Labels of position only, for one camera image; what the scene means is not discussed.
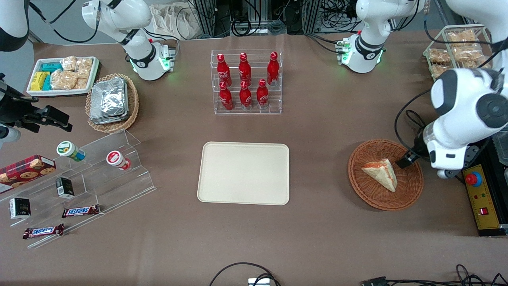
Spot beige plastic tray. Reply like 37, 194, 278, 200
197, 142, 290, 206

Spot black power cable with plug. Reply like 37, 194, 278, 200
405, 110, 427, 137

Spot aluminium frame post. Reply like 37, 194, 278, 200
192, 0, 217, 39
303, 0, 323, 35

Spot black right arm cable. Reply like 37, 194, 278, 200
29, 0, 100, 44

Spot coiled black cable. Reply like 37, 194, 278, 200
231, 17, 255, 37

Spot black tangled cables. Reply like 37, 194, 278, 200
387, 264, 508, 286

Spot yellow emergency stop box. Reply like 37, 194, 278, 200
462, 164, 502, 232

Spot small black box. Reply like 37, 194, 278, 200
9, 197, 31, 220
55, 177, 75, 199

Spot clear plastic container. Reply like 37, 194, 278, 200
492, 129, 508, 166

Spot oval light wicker basket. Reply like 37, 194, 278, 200
85, 73, 139, 133

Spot red cookie box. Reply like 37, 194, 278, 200
0, 155, 56, 194

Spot triangular sandwich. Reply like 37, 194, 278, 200
361, 158, 398, 193

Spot black appliance housing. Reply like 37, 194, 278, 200
462, 127, 508, 238

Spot stack of silver foil packs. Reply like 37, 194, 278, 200
89, 77, 129, 125

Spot yellow snack pack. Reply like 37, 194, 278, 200
31, 71, 50, 91

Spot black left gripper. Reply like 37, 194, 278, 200
396, 126, 429, 170

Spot white rectangular snack tray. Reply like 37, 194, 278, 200
26, 56, 100, 97

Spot clear acrylic bottle rack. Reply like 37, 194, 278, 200
211, 49, 283, 115

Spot green lid yoghurt cup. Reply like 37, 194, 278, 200
56, 141, 86, 162

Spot white wire rack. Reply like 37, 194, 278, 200
423, 24, 496, 80

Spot round brown wicker basket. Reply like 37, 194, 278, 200
348, 139, 424, 211

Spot black looped table cable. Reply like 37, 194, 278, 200
209, 262, 281, 286

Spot red cola bottle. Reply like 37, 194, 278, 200
267, 52, 280, 86
256, 79, 269, 109
219, 81, 234, 111
216, 54, 232, 86
239, 81, 252, 110
239, 52, 252, 85

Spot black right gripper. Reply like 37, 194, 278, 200
0, 73, 73, 133

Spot snickers bar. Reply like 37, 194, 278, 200
62, 205, 101, 218
23, 224, 65, 240

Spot red lid yoghurt cup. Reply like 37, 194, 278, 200
106, 151, 131, 171

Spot beige cloth bag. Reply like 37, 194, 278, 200
149, 3, 204, 40

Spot clear acrylic step display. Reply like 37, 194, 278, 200
0, 129, 156, 249

